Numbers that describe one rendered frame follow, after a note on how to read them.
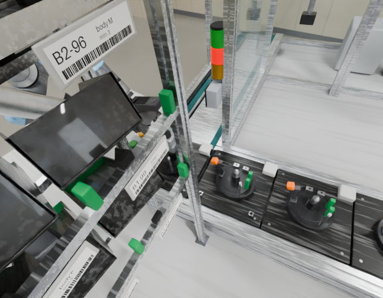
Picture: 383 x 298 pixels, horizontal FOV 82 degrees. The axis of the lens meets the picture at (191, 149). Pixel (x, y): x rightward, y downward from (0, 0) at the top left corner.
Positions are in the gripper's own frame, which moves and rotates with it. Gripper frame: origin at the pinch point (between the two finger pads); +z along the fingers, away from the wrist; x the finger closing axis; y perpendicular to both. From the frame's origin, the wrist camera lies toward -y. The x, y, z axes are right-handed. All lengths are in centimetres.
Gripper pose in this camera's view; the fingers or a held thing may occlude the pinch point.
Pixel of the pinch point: (168, 138)
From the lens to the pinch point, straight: 77.9
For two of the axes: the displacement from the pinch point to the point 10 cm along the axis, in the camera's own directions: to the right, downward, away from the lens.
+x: -4.4, 7.2, -5.4
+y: -6.2, 1.9, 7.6
